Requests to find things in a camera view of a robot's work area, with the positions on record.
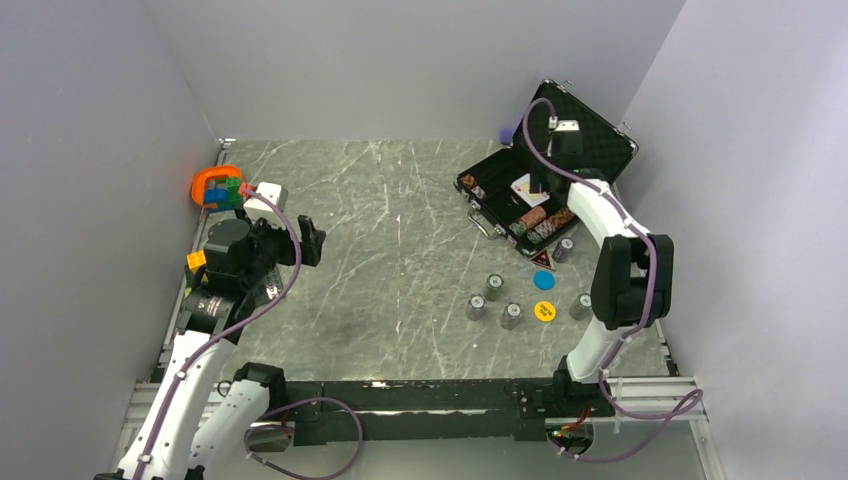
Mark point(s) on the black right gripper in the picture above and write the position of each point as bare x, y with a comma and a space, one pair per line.
536, 180

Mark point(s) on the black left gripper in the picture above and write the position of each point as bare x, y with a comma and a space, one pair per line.
311, 240

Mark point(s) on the black poker chip case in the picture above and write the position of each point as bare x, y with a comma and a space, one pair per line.
607, 150

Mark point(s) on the red poker chip stack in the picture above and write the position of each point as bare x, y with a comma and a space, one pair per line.
534, 217

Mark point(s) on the purple poker chip stack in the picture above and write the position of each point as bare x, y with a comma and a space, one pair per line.
563, 250

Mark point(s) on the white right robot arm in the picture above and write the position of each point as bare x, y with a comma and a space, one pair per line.
632, 284

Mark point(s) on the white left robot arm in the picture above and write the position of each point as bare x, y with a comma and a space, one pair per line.
175, 441

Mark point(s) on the playing cards deck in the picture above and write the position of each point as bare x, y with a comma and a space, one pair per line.
521, 187

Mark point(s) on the purple object behind case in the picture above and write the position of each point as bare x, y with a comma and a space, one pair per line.
506, 136

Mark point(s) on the perforated metal plate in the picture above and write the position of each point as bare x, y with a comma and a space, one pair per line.
269, 287

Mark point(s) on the orange black chip stack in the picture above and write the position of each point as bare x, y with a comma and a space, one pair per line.
559, 219

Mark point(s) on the green toy block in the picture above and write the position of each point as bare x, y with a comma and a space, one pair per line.
233, 187

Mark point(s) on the blue toy block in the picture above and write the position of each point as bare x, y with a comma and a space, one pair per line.
215, 198

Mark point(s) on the triangular red warning card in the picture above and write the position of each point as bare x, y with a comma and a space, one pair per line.
543, 260

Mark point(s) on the orange plastic bowl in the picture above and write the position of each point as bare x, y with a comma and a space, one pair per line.
211, 178

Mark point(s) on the yellow toy block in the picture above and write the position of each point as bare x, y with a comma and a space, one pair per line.
195, 260

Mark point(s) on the blue round button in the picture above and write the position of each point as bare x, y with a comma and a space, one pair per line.
544, 280

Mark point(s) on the yellow dealer button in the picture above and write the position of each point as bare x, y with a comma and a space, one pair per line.
545, 311

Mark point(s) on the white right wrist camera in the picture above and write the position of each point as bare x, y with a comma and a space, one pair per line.
563, 127

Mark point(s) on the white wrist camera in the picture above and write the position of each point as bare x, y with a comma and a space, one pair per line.
267, 200
563, 127

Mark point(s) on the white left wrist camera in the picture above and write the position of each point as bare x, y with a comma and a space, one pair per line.
267, 200

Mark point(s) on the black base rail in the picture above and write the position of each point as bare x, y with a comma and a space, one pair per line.
321, 419

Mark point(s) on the aluminium frame rail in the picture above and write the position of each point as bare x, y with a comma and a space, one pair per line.
642, 395

